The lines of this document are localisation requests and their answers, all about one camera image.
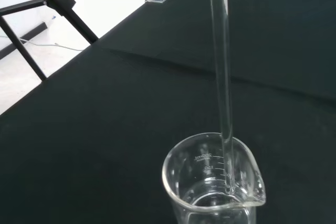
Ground clear glass beaker with water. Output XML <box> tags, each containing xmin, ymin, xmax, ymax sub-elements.
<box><xmin>161</xmin><ymin>132</ymin><xmax>267</xmax><ymax>224</ymax></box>

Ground black bench cloth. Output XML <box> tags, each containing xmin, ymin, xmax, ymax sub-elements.
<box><xmin>0</xmin><ymin>0</ymin><xmax>336</xmax><ymax>224</ymax></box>

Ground black tripod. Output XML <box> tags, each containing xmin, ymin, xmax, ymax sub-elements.
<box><xmin>0</xmin><ymin>0</ymin><xmax>100</xmax><ymax>82</ymax></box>

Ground grey floor cable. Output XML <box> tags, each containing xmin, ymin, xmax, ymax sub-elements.
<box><xmin>0</xmin><ymin>34</ymin><xmax>85</xmax><ymax>52</ymax></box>

